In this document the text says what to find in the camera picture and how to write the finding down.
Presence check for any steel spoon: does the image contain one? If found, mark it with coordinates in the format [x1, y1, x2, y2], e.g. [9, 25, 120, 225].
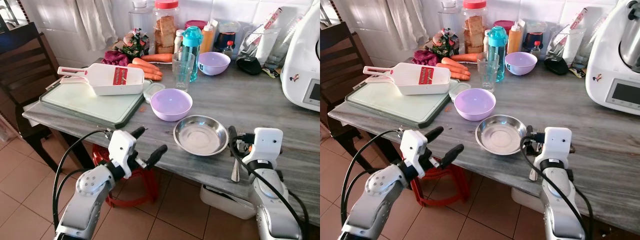
[230, 149, 242, 182]
[528, 150, 540, 182]

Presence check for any red plastic stool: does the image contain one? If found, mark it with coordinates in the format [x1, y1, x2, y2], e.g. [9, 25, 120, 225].
[92, 144, 162, 209]
[407, 152, 471, 207]

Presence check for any round steel plate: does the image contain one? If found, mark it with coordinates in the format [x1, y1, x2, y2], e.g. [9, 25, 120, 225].
[173, 114, 230, 157]
[474, 114, 529, 156]

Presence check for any large purple plastic bowl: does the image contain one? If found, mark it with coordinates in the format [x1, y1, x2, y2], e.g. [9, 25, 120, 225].
[453, 88, 497, 122]
[150, 88, 194, 122]

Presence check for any clear plastic lid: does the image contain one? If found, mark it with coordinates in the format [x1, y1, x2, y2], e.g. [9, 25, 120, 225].
[143, 82, 166, 104]
[448, 81, 472, 103]

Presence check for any white green-edged cutting board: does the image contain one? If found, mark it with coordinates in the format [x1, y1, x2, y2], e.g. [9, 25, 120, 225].
[344, 76, 456, 130]
[38, 76, 151, 130]

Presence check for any white mandoline slicer box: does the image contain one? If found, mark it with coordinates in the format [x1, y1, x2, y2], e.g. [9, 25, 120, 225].
[362, 62, 452, 97]
[56, 62, 146, 97]

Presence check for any orange carrot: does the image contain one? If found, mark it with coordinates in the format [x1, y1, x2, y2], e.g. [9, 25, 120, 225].
[435, 62, 471, 82]
[139, 53, 174, 63]
[127, 63, 164, 82]
[449, 53, 480, 63]
[440, 57, 472, 76]
[131, 57, 164, 75]

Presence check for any white plastic bin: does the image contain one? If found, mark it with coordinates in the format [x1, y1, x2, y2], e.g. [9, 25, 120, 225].
[199, 183, 259, 220]
[510, 187, 544, 214]

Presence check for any small purple plastic bowl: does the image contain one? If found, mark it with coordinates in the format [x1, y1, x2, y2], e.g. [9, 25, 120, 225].
[197, 51, 232, 76]
[504, 51, 539, 76]

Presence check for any clear drinking glass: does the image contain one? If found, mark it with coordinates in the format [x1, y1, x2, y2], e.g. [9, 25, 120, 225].
[171, 51, 196, 92]
[476, 51, 500, 94]

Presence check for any black pouch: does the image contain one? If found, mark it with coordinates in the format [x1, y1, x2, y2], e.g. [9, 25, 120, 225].
[543, 56, 570, 76]
[235, 56, 263, 76]

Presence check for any purple red cabbage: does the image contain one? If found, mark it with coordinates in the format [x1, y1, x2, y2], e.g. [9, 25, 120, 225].
[412, 49, 440, 67]
[102, 49, 130, 68]

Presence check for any floral printed bag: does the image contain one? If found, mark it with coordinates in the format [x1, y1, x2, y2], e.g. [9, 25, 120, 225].
[122, 28, 151, 59]
[432, 28, 461, 57]

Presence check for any dark glass jar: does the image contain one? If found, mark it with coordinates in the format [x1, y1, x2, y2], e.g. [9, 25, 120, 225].
[214, 32, 239, 54]
[522, 32, 546, 54]

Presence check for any clear plastic jug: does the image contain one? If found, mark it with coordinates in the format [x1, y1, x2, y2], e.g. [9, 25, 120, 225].
[239, 24, 284, 65]
[547, 24, 589, 65]

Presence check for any white food processor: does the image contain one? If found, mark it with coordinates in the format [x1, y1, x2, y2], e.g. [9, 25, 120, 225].
[584, 0, 640, 117]
[280, 1, 321, 113]

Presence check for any orange sauce squeeze bottle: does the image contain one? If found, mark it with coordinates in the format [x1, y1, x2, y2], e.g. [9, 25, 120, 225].
[506, 20, 524, 55]
[199, 20, 217, 55]

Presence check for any blue water bottle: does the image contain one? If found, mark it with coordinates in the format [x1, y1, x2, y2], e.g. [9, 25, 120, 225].
[487, 26, 509, 83]
[181, 26, 204, 83]

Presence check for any red-lidded clear food jar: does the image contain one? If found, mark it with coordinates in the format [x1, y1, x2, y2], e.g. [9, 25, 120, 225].
[152, 0, 180, 55]
[460, 0, 489, 55]

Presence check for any dark wooden chair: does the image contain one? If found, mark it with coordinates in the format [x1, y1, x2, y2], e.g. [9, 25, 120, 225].
[0, 22, 68, 172]
[320, 22, 373, 157]

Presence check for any clear plastic bottle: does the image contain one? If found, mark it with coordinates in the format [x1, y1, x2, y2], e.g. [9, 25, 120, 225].
[128, 0, 154, 37]
[438, 0, 464, 32]

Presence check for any white hanging towel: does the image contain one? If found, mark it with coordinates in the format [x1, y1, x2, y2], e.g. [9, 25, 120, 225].
[384, 0, 427, 39]
[74, 0, 119, 39]

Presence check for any red and white box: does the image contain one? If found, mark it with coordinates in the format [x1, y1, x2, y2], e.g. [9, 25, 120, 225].
[564, 7, 589, 37]
[256, 7, 284, 37]

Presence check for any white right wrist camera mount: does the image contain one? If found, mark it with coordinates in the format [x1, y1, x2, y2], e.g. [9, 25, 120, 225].
[542, 126, 573, 162]
[254, 127, 285, 164]

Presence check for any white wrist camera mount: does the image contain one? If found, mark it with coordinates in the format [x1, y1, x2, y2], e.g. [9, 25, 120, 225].
[542, 126, 573, 162]
[107, 129, 139, 167]
[399, 128, 429, 169]
[254, 127, 285, 164]

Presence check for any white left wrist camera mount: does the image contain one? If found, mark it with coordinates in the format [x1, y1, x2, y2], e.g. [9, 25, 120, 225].
[107, 129, 139, 167]
[399, 128, 429, 169]

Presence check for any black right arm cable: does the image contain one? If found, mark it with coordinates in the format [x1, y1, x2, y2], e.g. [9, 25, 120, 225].
[519, 136, 594, 240]
[228, 134, 311, 240]

